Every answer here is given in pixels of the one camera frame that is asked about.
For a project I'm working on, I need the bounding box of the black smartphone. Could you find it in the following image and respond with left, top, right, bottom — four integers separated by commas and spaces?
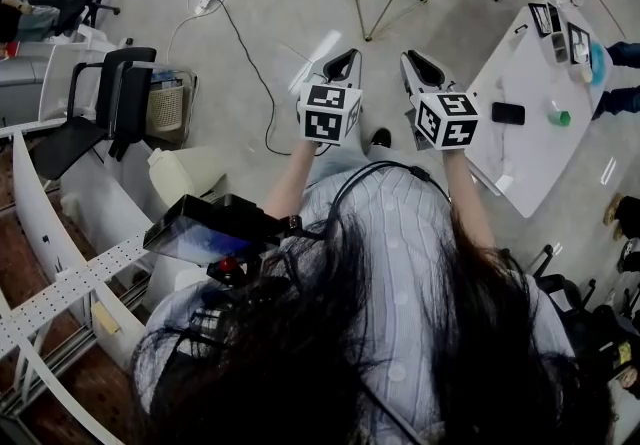
490, 101, 527, 127

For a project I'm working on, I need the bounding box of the person's black shoe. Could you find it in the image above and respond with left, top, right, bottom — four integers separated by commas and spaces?
369, 127, 394, 150

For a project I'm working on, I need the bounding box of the black chest cable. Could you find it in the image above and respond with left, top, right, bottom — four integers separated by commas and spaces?
328, 159, 453, 234

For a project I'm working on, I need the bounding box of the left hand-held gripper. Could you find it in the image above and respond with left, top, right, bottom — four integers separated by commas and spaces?
294, 48, 364, 148

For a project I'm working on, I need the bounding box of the black monitor device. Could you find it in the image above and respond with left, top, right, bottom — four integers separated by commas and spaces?
142, 192, 304, 268

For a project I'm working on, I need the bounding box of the person's light striped shirt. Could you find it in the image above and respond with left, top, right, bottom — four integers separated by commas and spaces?
130, 145, 576, 445

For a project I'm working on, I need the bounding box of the person's right forearm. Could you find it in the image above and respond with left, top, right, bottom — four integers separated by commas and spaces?
441, 147, 497, 250

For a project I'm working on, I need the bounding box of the black framed organizer box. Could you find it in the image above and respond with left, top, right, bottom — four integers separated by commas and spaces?
527, 1, 594, 68

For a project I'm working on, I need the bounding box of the black floor cable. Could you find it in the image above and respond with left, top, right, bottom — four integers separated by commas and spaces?
205, 0, 331, 157

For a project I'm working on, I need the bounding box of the white perforated metal frame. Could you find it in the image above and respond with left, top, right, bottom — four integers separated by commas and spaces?
0, 231, 152, 445

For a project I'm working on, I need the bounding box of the black folding chair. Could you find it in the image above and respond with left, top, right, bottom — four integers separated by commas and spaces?
30, 46, 158, 182

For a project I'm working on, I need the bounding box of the white plastic jug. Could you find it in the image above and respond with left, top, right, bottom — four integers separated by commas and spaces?
146, 145, 227, 217

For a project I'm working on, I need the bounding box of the white marble-look table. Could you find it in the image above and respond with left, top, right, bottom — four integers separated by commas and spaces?
466, 1, 610, 220

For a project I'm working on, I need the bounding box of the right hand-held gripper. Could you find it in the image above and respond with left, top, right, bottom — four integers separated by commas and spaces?
399, 49, 481, 153

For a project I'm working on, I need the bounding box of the blue round lid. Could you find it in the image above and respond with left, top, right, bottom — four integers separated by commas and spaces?
588, 41, 607, 85

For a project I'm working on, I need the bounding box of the black wheeled chair base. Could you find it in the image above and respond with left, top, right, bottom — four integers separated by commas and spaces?
530, 242, 640, 387

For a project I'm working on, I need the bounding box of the person's left forearm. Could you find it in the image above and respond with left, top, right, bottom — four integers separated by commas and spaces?
262, 138, 322, 222

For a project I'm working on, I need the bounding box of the small green container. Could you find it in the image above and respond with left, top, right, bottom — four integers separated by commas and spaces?
546, 99, 573, 127

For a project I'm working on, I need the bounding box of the wire cart with woven basket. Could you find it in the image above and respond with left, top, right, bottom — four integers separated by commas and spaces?
143, 63, 199, 145

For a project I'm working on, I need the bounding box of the white curved divider panel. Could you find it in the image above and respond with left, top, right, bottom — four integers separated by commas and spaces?
10, 128, 154, 370

